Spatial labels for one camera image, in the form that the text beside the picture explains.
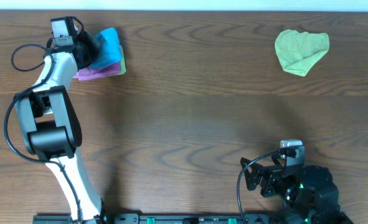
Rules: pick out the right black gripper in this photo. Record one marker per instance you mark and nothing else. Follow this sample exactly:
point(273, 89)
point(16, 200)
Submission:
point(271, 174)

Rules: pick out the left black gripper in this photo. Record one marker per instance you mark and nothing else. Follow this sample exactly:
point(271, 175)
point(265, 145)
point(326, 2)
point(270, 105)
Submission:
point(88, 50)

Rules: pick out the blue microfiber cloth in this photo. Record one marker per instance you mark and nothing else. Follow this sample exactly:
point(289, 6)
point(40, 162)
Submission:
point(109, 51)

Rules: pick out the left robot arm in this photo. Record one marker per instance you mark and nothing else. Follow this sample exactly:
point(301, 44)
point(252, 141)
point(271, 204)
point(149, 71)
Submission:
point(49, 125)

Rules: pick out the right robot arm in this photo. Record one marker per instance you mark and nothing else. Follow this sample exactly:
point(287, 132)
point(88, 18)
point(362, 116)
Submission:
point(308, 192)

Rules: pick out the folded purple microfiber cloth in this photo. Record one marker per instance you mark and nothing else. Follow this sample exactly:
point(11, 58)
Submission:
point(89, 73)

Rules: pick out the folded green microfiber cloth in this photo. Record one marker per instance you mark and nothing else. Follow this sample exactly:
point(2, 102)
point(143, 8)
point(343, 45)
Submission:
point(122, 62)

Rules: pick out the crumpled green microfiber cloth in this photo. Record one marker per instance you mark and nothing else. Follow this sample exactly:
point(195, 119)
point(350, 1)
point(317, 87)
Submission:
point(298, 52)

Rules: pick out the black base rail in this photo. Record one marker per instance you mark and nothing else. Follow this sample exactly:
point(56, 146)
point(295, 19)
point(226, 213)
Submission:
point(134, 218)

